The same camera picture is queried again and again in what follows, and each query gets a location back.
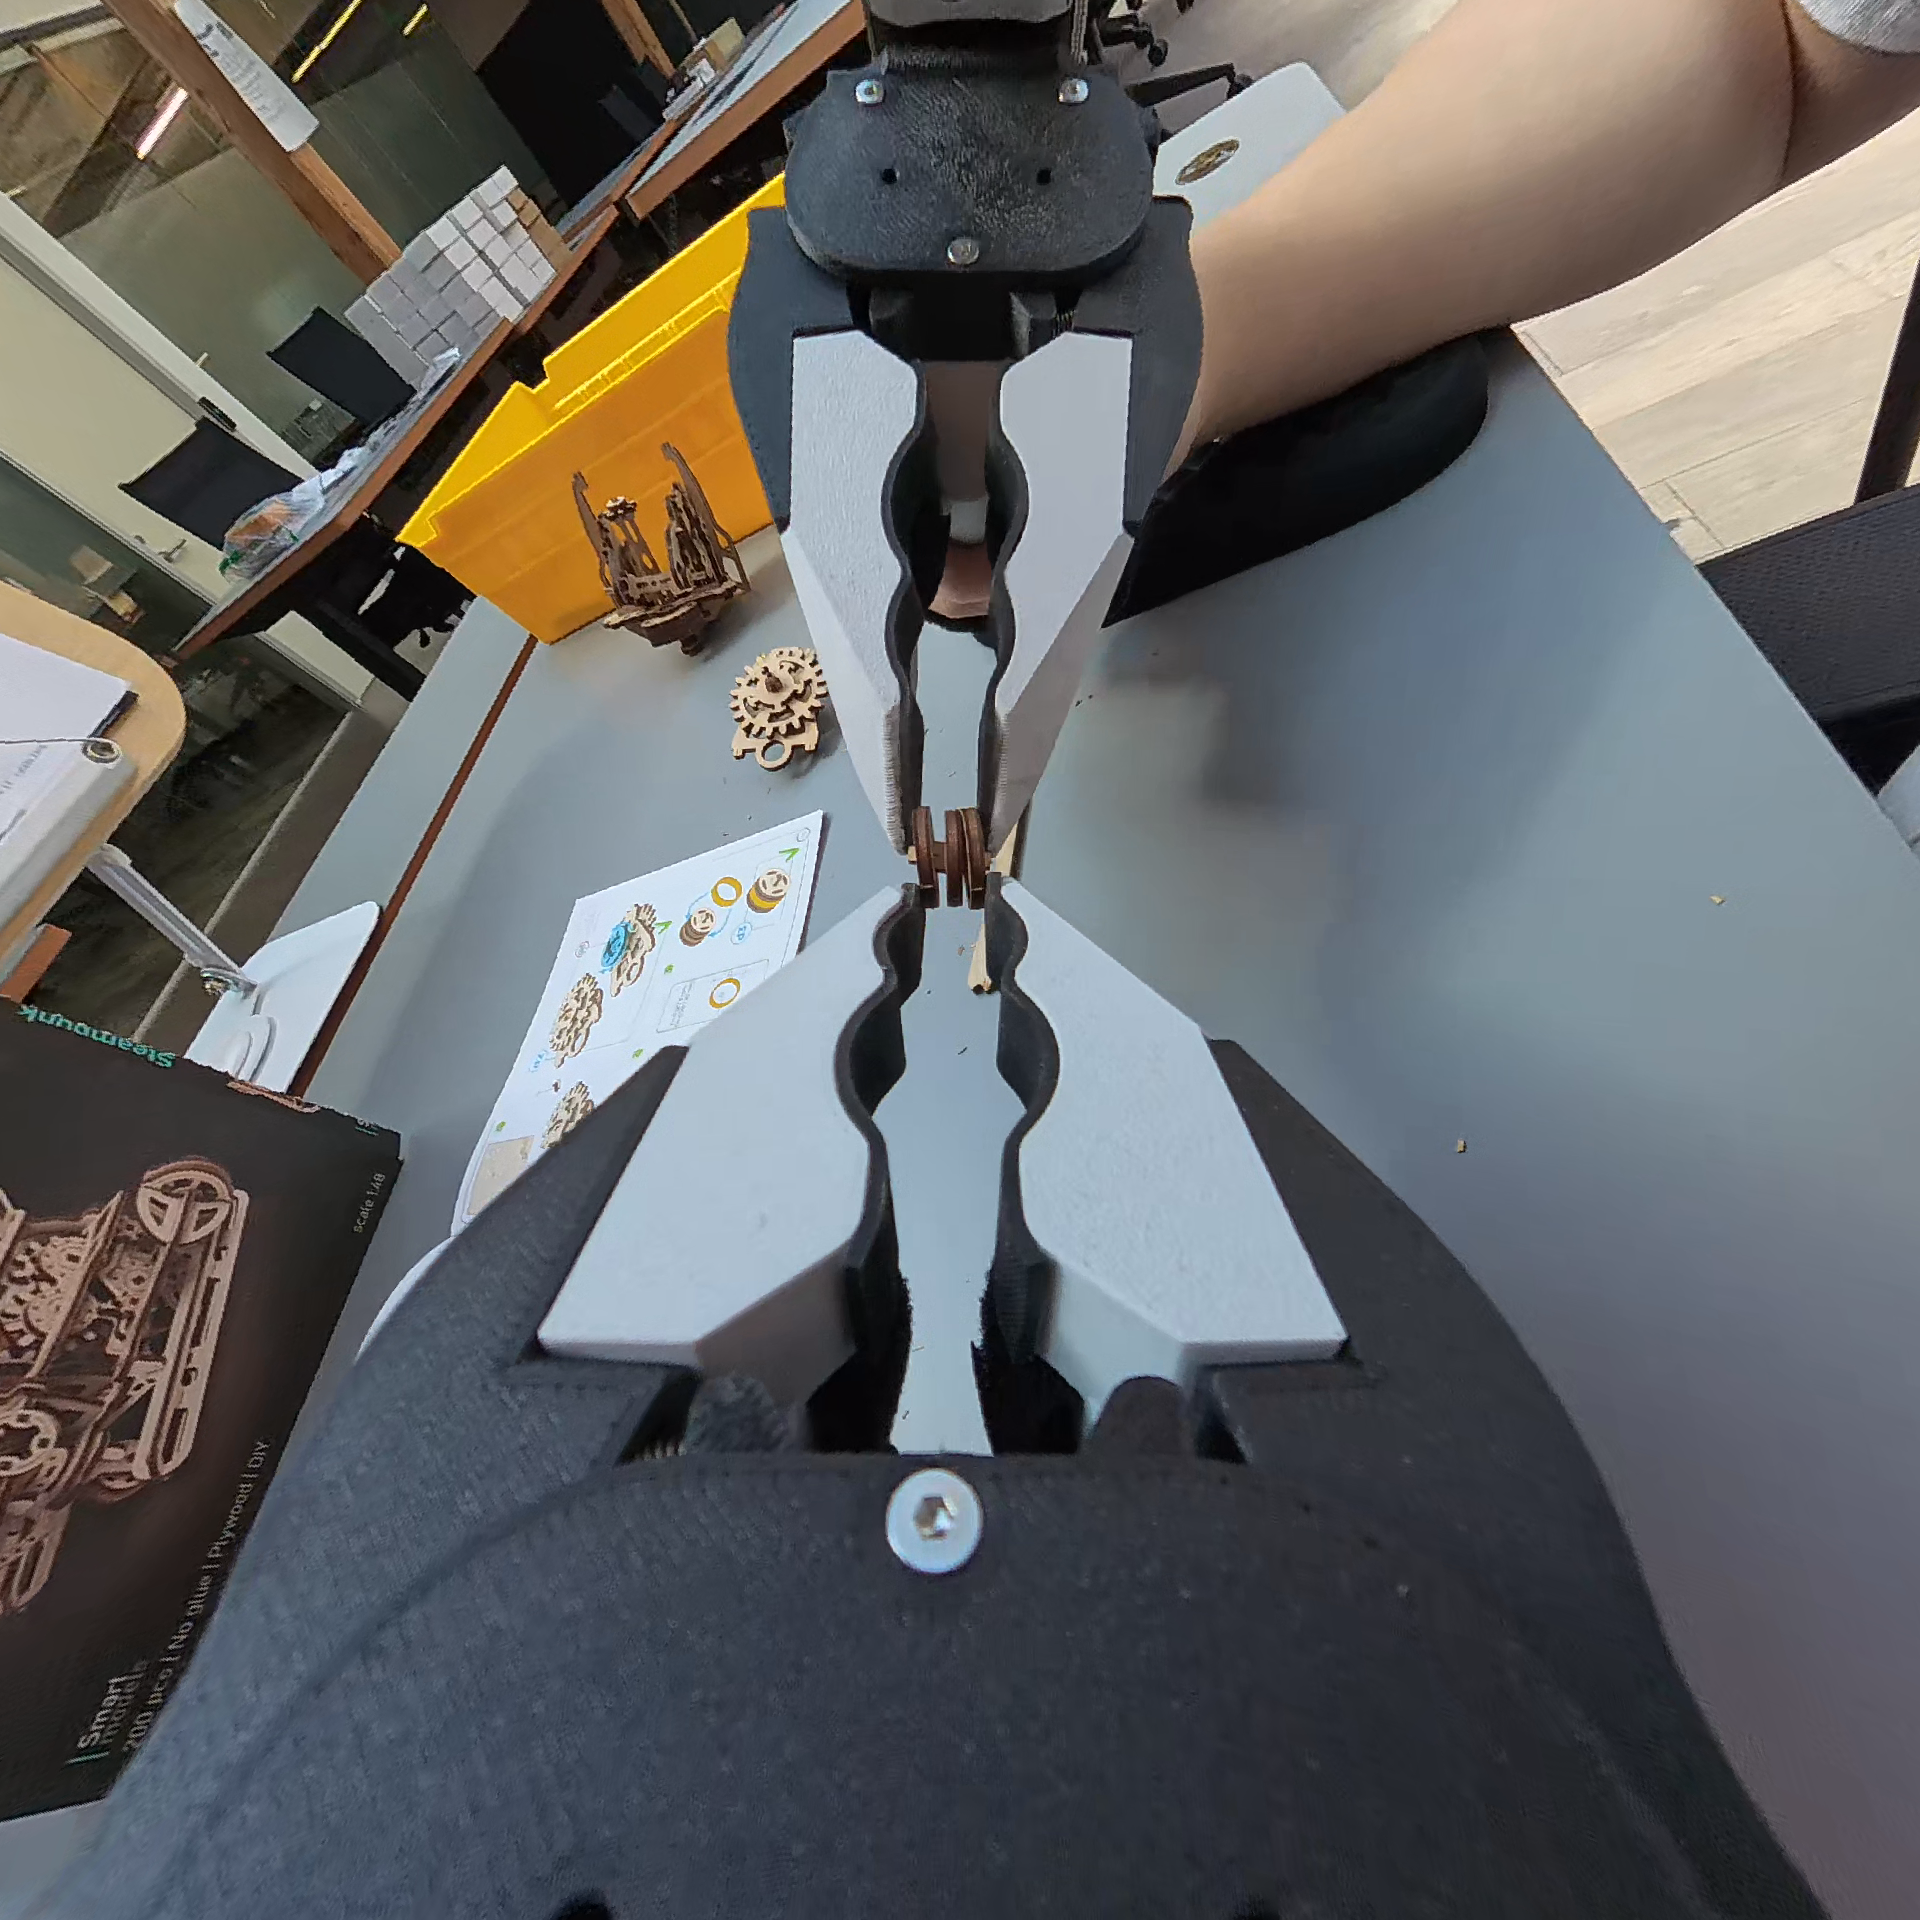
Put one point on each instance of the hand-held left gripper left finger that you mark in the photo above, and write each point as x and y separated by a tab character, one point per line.
722	1184

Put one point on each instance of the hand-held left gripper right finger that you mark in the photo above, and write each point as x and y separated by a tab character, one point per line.
1171	1184

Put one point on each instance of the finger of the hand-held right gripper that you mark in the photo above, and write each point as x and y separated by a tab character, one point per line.
841	495
1073	495

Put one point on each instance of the small wooden gear stack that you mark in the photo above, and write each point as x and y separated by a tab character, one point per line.
950	859

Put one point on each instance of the person's right forearm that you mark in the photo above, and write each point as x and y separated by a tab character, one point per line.
1500	195

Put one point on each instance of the brown wooden ship model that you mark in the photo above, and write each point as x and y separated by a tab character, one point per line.
661	580

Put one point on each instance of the wooden gear model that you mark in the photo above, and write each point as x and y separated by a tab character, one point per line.
778	706

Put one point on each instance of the black model kit box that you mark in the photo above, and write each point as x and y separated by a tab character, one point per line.
182	1350

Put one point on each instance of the printed instruction sheet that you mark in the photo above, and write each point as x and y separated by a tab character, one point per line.
661	975

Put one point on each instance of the small wooden disc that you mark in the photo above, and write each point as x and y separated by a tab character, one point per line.
1210	160

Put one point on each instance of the small pale wooden piece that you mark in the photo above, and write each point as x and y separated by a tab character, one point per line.
982	962

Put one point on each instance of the yellow plastic bin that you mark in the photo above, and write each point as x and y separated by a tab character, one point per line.
540	451

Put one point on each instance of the stack of white boxes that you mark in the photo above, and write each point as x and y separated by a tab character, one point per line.
451	270

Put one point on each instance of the black office chair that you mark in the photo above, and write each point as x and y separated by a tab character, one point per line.
1829	629
340	370
202	480

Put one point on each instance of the clear plastic bag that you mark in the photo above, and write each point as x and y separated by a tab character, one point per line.
285	518

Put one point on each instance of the round wooden table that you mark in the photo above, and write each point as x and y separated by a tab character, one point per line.
158	734

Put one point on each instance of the white paper stack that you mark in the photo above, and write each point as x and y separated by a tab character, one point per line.
45	706

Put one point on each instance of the wooden post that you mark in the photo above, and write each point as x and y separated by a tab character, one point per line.
247	106

